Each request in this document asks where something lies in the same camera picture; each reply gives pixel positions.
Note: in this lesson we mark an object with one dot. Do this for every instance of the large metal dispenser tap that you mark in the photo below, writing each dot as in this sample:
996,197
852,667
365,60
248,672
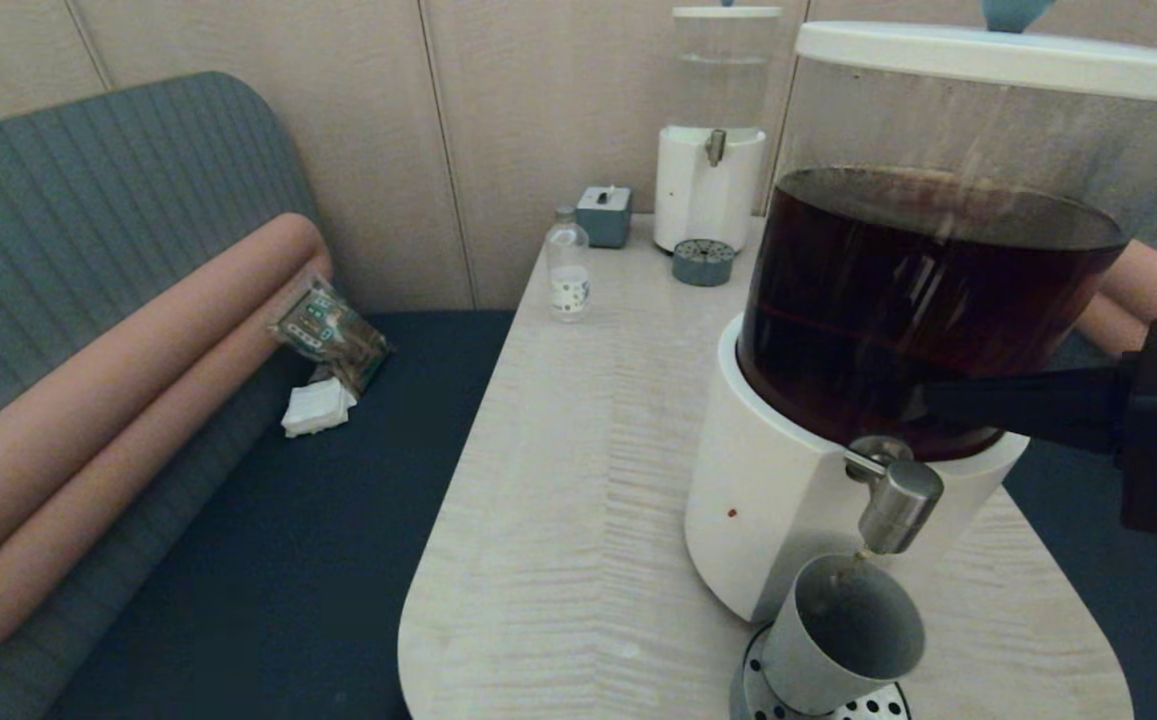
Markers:
898,500

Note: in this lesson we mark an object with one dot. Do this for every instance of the grey plastic cup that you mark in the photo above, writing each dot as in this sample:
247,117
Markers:
818,660

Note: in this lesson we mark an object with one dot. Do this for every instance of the dark blue seat cushion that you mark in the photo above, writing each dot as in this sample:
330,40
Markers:
318,560
1068,560

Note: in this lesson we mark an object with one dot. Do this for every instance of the large white tea dispenser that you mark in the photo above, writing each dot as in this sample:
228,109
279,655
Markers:
788,500

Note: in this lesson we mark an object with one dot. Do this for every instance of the round metal drip tray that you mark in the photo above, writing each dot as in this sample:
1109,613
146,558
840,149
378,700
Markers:
883,707

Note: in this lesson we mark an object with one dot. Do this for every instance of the large white dispenser lid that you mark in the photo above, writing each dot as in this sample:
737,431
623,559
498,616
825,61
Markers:
988,55

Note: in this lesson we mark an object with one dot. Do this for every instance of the small blue drip tray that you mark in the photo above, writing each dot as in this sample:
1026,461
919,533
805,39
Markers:
703,266

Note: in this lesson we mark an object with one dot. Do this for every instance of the small white water dispenser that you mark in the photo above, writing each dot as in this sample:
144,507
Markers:
703,200

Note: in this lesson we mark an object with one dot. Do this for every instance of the small metal dispenser tap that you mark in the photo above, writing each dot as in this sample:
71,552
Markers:
714,146

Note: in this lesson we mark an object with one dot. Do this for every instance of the grey-blue square box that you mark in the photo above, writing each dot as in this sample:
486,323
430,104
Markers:
603,218

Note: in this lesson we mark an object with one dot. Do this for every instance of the clear plastic bottle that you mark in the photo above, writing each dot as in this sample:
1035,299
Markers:
568,280

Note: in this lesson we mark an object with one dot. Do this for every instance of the small white dispenser lid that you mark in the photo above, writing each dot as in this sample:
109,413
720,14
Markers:
726,12

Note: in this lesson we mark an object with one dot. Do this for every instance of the clear snack packet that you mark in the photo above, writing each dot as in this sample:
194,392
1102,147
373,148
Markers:
328,335

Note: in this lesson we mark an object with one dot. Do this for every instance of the white paper napkins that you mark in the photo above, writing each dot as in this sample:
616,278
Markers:
318,410

